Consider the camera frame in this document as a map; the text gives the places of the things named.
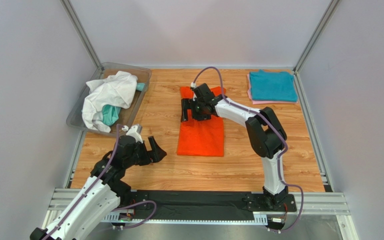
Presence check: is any white t-shirt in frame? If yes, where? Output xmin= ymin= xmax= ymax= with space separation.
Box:
xmin=81 ymin=71 xmax=138 ymax=133

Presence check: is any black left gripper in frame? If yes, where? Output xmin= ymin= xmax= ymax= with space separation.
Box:
xmin=124 ymin=135 xmax=167 ymax=168

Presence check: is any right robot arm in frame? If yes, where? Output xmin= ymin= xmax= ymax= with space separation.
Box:
xmin=181 ymin=83 xmax=289 ymax=203

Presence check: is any folded blue t-shirt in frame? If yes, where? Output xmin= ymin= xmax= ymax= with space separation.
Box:
xmin=248 ymin=70 xmax=298 ymax=103

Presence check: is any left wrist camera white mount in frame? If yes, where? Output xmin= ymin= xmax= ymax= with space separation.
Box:
xmin=121 ymin=124 xmax=143 ymax=143

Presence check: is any aluminium frame rail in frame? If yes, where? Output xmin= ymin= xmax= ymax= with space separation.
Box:
xmin=41 ymin=188 xmax=359 ymax=240

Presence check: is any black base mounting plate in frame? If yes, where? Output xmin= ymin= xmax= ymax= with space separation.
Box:
xmin=124 ymin=190 xmax=298 ymax=221

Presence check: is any orange t-shirt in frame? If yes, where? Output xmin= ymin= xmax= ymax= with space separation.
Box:
xmin=176 ymin=86 xmax=227 ymax=158

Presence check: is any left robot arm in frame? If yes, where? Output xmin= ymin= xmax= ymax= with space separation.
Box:
xmin=29 ymin=135 xmax=167 ymax=240

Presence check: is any folded pink t-shirt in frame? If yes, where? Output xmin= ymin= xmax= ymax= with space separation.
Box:
xmin=246 ymin=74 xmax=299 ymax=105

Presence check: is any teal green t-shirt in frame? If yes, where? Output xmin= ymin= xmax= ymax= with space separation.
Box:
xmin=101 ymin=82 xmax=145 ymax=126

